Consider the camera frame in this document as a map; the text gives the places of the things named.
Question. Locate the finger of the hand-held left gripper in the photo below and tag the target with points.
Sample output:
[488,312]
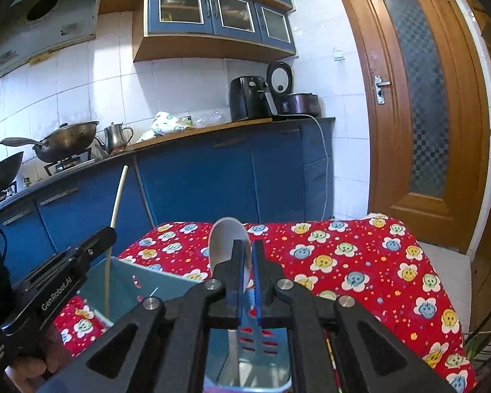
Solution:
[98,241]

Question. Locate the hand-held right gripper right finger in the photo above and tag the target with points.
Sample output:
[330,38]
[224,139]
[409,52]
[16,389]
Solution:
[258,272]

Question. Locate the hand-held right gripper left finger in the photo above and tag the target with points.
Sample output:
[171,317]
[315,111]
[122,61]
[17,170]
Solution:
[240,272]

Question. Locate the pale wooden chopstick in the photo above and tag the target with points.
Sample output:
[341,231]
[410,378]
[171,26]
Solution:
[115,217]

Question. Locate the white spoon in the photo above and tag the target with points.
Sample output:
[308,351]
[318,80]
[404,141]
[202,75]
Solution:
[225,237]

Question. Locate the light blue utensil basket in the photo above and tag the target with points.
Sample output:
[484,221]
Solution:
[163,278]

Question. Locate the person's left hand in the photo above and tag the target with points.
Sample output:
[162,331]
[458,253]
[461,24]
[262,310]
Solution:
[28,376]

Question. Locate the gas stove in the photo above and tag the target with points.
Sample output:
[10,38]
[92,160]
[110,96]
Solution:
[65,166]

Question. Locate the red floral tablecloth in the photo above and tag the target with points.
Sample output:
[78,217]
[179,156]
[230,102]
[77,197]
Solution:
[352,254]

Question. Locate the blue base cabinets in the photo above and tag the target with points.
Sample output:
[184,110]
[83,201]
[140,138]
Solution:
[188,180]

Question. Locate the metal wok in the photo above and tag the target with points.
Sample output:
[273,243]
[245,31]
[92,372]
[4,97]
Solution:
[65,139]

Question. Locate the metal kettle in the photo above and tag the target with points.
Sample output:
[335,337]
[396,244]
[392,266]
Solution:
[115,135]

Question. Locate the black frying pan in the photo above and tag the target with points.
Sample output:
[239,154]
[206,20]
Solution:
[4,168]

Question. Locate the white cloth on counter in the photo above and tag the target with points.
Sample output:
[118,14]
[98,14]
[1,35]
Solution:
[161,125]

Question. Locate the wooden door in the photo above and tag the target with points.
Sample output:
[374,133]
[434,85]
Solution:
[376,151]

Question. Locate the dark cooking pot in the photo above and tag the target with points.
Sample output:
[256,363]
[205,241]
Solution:
[302,104]

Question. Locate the black air fryer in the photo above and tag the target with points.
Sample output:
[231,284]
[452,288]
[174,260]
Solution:
[247,98]

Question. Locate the grey range hood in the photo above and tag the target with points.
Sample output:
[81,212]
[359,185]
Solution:
[45,37]

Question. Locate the green plant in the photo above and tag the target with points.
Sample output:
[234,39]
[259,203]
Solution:
[474,348]

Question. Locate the white light switch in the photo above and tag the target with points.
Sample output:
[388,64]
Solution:
[338,55]

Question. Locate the blue wall cabinet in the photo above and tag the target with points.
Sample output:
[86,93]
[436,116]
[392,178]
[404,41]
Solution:
[212,8]

